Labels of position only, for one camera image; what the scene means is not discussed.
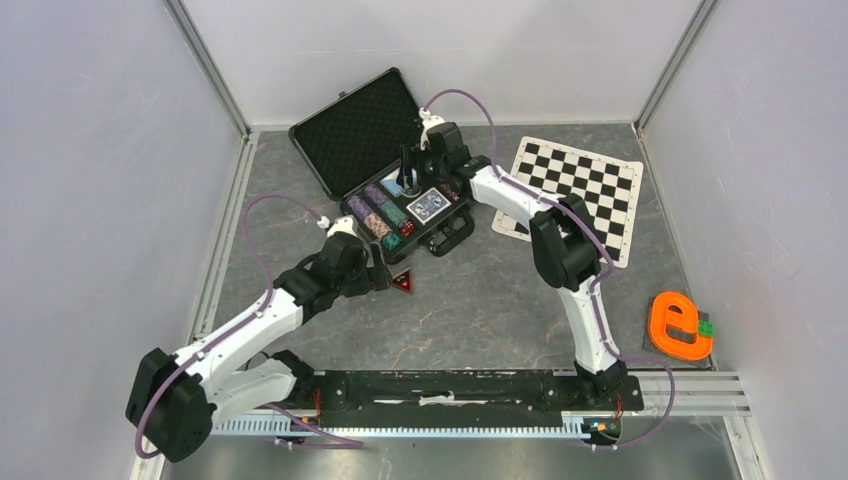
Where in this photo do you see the pink chip stack upper row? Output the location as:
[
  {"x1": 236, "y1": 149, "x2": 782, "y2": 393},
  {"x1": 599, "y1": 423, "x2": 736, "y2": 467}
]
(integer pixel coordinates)
[{"x1": 438, "y1": 184, "x2": 460, "y2": 202}]

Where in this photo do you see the black white chessboard mat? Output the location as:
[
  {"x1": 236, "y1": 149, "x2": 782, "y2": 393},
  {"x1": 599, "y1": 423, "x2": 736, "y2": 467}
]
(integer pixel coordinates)
[{"x1": 510, "y1": 136, "x2": 643, "y2": 269}]

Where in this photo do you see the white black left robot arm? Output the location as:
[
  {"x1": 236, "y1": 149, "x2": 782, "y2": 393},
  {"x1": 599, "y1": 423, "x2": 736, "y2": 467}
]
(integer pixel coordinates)
[{"x1": 125, "y1": 231, "x2": 390, "y2": 462}]

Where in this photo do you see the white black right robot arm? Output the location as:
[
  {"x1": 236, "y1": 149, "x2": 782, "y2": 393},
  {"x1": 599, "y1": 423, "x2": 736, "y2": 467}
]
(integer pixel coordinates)
[{"x1": 400, "y1": 122, "x2": 628, "y2": 408}]

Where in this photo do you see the clear round disc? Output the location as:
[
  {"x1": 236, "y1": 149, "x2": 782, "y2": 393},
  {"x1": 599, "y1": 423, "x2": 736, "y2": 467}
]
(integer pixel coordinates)
[{"x1": 402, "y1": 185, "x2": 422, "y2": 198}]

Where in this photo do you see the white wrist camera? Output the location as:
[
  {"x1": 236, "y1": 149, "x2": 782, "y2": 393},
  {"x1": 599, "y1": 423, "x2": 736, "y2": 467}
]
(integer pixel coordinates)
[
  {"x1": 316, "y1": 215, "x2": 358, "y2": 237},
  {"x1": 418, "y1": 108, "x2": 445, "y2": 150}
]

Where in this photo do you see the pink chip stack lower row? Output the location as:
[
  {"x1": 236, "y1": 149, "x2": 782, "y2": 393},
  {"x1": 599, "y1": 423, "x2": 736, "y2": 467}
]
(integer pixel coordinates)
[{"x1": 364, "y1": 212, "x2": 393, "y2": 241}]

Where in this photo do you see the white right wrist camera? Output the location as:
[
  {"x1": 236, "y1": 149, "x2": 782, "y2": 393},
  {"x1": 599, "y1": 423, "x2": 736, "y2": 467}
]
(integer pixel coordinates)
[{"x1": 418, "y1": 108, "x2": 445, "y2": 150}]

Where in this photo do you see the green chip stack middle row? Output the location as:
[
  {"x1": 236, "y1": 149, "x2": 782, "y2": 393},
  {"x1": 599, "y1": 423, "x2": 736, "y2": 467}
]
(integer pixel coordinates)
[{"x1": 379, "y1": 200, "x2": 408, "y2": 228}]

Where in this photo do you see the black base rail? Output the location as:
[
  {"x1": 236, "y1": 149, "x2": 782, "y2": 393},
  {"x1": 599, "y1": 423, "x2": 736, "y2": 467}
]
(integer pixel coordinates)
[{"x1": 279, "y1": 370, "x2": 644, "y2": 428}]

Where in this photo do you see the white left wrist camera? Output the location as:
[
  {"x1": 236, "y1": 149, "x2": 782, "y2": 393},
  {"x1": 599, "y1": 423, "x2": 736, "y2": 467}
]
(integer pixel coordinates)
[{"x1": 316, "y1": 215, "x2": 358, "y2": 237}]

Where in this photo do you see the purple chip stack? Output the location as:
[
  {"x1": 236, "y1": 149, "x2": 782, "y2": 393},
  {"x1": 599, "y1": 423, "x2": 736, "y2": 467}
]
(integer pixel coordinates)
[
  {"x1": 346, "y1": 195, "x2": 374, "y2": 221},
  {"x1": 364, "y1": 184, "x2": 390, "y2": 207}
]

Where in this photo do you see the blue patterned card deck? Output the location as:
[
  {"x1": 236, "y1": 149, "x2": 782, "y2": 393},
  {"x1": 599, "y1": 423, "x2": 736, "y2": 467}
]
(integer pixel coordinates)
[{"x1": 406, "y1": 187, "x2": 452, "y2": 224}]

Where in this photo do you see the green chip stack row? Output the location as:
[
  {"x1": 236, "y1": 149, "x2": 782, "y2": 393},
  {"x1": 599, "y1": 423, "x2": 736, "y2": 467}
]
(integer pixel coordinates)
[
  {"x1": 381, "y1": 232, "x2": 403, "y2": 251},
  {"x1": 379, "y1": 200, "x2": 408, "y2": 228}
]

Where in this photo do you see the pink chip stack row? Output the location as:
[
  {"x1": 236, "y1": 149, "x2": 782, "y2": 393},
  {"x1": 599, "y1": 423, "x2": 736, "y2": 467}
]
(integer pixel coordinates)
[
  {"x1": 438, "y1": 184, "x2": 460, "y2": 202},
  {"x1": 364, "y1": 212, "x2": 393, "y2": 241}
]

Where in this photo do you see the orange tape dispenser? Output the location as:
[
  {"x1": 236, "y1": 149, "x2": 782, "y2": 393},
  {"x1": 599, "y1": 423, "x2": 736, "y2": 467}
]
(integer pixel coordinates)
[{"x1": 647, "y1": 291, "x2": 714, "y2": 362}]

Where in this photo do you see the red die in case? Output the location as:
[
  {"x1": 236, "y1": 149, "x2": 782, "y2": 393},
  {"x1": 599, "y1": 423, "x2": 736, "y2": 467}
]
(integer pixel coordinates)
[{"x1": 399, "y1": 220, "x2": 416, "y2": 238}]

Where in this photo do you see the blue boxed card deck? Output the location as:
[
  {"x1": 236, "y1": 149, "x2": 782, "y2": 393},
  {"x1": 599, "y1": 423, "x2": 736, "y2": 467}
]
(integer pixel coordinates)
[{"x1": 380, "y1": 171, "x2": 404, "y2": 197}]

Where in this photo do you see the black poker set case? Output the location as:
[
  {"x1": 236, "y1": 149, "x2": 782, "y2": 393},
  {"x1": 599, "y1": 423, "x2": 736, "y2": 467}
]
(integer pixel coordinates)
[{"x1": 289, "y1": 68, "x2": 475, "y2": 264}]

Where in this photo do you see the red black all-in triangle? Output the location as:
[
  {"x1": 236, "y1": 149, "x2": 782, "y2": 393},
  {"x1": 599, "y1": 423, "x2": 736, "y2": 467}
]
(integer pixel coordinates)
[{"x1": 391, "y1": 268, "x2": 413, "y2": 294}]

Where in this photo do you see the green toy brick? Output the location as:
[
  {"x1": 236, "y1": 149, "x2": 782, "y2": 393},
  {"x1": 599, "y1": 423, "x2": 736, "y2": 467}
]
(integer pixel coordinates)
[{"x1": 697, "y1": 320, "x2": 714, "y2": 338}]

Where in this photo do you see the green chip stack lower row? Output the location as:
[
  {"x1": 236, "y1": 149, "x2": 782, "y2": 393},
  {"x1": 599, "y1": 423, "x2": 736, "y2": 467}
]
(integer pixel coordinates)
[{"x1": 381, "y1": 232, "x2": 403, "y2": 251}]

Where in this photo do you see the purple chip stack front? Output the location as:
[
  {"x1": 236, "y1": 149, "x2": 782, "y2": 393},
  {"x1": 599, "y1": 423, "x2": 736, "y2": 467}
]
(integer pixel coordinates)
[{"x1": 346, "y1": 195, "x2": 374, "y2": 221}]

